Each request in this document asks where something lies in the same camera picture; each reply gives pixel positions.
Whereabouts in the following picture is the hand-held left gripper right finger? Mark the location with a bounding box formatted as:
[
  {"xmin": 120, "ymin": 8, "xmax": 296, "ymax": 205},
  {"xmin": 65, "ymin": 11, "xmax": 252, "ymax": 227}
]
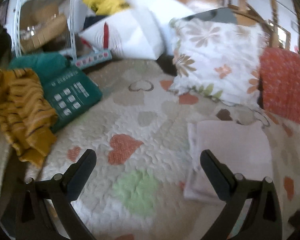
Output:
[{"xmin": 200, "ymin": 149, "xmax": 283, "ymax": 240}]

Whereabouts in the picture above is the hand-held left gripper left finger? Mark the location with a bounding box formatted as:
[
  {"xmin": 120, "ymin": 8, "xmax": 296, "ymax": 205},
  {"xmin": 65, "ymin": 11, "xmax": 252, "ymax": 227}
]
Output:
[{"xmin": 15, "ymin": 149, "xmax": 97, "ymax": 240}]

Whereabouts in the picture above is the white small garment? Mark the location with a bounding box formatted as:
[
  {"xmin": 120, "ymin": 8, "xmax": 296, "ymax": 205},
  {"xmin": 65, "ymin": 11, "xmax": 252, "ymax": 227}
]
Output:
[{"xmin": 184, "ymin": 120, "xmax": 275, "ymax": 202}]

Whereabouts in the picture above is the teal printed package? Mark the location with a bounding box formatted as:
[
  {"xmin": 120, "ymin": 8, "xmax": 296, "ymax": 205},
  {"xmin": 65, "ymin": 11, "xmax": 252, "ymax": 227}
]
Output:
[{"xmin": 41, "ymin": 66, "xmax": 103, "ymax": 133}]

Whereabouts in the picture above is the yellow striped cloth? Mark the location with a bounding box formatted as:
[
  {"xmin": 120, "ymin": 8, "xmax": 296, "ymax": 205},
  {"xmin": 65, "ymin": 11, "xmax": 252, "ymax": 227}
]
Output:
[{"xmin": 0, "ymin": 62, "xmax": 59, "ymax": 168}]

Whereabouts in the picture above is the heart print quilt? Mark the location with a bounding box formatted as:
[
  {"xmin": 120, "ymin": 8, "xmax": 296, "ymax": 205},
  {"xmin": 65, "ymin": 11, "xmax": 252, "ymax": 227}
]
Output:
[{"xmin": 0, "ymin": 60, "xmax": 300, "ymax": 240}]

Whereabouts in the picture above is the red dotted pillow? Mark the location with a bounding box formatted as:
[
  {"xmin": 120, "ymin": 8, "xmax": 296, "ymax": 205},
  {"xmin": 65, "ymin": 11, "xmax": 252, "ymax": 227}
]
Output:
[{"xmin": 259, "ymin": 47, "xmax": 300, "ymax": 127}]

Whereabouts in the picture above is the teal cloth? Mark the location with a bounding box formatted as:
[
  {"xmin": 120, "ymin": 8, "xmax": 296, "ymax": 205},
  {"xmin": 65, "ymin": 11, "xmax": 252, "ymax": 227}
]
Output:
[{"xmin": 9, "ymin": 52, "xmax": 71, "ymax": 83}]

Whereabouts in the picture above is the white floral pillow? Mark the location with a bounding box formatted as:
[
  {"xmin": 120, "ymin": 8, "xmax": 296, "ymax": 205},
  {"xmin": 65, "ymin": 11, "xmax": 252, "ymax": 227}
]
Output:
[{"xmin": 169, "ymin": 17, "xmax": 268, "ymax": 108}]

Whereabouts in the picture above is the cardboard box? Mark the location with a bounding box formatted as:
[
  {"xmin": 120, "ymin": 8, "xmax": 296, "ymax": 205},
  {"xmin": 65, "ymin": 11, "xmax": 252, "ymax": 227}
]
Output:
[{"xmin": 19, "ymin": 4, "xmax": 68, "ymax": 53}]

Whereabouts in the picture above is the white pillow with red mark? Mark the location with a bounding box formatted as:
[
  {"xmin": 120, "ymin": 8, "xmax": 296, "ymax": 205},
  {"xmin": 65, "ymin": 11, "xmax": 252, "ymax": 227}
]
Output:
[{"xmin": 79, "ymin": 7, "xmax": 166, "ymax": 61}]

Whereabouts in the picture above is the dark cloth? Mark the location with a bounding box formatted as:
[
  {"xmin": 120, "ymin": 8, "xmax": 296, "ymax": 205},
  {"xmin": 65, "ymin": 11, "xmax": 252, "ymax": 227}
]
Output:
[{"xmin": 0, "ymin": 24, "xmax": 13, "ymax": 63}]

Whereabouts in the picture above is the grey flat item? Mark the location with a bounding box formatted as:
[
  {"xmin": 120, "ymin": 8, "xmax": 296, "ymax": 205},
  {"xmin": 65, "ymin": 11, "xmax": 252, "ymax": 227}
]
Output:
[{"xmin": 182, "ymin": 8, "xmax": 238, "ymax": 26}]

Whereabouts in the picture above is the wooden rattan chair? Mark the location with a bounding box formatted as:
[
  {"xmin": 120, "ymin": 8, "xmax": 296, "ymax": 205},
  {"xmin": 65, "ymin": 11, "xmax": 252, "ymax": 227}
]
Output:
[{"xmin": 177, "ymin": 0, "xmax": 300, "ymax": 55}]

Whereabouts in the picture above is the white wire rack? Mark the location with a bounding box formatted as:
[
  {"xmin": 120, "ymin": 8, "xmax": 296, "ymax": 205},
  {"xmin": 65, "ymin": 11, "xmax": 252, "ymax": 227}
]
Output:
[{"xmin": 12, "ymin": 0, "xmax": 78, "ymax": 58}]

